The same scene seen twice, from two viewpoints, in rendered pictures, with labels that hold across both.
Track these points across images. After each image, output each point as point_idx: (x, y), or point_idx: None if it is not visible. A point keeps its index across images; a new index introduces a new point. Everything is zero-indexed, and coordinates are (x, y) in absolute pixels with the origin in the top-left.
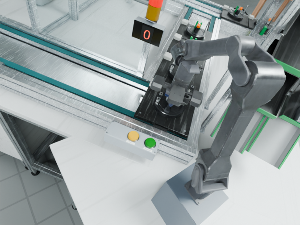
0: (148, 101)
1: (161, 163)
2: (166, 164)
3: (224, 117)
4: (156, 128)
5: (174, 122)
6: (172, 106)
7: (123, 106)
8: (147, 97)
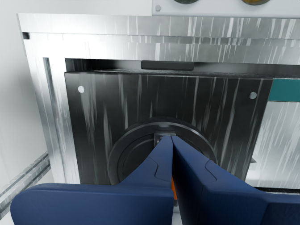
0: (228, 153)
1: (127, 3)
2: (115, 6)
3: None
4: (178, 60)
5: (125, 108)
6: (160, 140)
7: (281, 116)
8: (235, 166)
